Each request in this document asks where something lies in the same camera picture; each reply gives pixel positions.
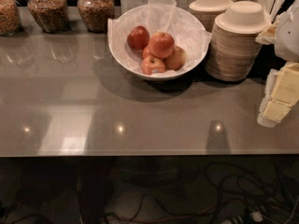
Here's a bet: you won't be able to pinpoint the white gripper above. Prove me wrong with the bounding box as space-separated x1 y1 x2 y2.
255 15 299 128

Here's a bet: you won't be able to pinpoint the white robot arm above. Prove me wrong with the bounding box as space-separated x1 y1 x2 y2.
257 0 299 128

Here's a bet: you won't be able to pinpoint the right yellowish red apple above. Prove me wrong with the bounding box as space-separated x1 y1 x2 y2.
164 46 186 70

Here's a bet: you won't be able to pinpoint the top red apple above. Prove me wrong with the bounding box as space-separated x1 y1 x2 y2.
149 32 175 59

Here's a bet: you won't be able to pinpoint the front red yellow apple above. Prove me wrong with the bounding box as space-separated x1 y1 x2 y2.
141 55 165 76

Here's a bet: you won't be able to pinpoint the white ceramic bowl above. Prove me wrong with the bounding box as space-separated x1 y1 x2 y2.
107 4 210 81

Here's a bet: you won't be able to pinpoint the small hidden middle apple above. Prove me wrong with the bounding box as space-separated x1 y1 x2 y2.
142 46 150 59

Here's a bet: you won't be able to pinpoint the dark red apple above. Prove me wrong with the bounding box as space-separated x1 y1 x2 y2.
127 25 150 50

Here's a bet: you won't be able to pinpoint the front stack paper bowls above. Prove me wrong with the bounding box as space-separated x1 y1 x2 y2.
205 1 270 82

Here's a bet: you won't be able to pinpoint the stack paper bowls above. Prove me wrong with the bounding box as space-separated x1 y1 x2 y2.
205 1 270 82
189 0 232 32

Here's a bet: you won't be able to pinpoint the rear stack paper bowls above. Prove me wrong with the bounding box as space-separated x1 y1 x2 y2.
189 0 232 32

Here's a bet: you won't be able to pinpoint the white tissue paper liner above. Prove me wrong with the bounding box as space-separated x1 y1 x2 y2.
107 0 213 78

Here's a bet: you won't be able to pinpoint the right glass cereal jar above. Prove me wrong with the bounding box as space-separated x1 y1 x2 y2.
77 0 115 33

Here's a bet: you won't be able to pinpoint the glass cereal jar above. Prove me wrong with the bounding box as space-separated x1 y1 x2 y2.
27 0 69 34
77 0 115 33
0 0 21 35

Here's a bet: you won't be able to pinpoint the middle glass cereal jar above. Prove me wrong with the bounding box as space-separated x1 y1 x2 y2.
27 0 69 34

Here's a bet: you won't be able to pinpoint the left glass cereal jar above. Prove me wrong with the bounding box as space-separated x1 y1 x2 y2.
0 0 21 35

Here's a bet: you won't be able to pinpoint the tangled floor cables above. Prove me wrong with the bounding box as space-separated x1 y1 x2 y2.
102 161 299 224

